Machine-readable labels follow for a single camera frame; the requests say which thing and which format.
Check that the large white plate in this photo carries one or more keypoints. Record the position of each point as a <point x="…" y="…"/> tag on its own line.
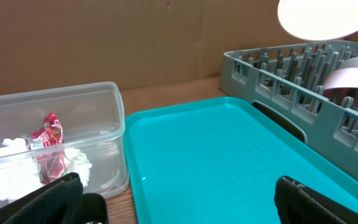
<point x="318" y="19"/>

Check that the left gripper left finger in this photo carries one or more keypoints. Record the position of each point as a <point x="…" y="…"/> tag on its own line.
<point x="56" y="202"/>

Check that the grey dishwasher rack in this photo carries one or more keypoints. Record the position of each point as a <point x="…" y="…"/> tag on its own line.
<point x="288" y="81"/>

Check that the teal serving tray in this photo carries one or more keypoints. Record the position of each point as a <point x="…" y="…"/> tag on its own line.
<point x="217" y="161"/>

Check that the clear plastic bin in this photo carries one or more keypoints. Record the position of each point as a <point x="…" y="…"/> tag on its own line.
<point x="92" y="118"/>

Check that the white napkin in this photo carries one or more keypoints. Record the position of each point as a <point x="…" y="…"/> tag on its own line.
<point x="22" y="176"/>

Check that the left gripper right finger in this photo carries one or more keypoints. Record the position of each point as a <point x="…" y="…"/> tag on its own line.
<point x="296" y="203"/>

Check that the red snack wrapper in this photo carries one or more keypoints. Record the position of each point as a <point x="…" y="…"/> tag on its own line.
<point x="51" y="165"/>

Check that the black tray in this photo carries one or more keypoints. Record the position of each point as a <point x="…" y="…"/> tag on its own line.
<point x="93" y="209"/>

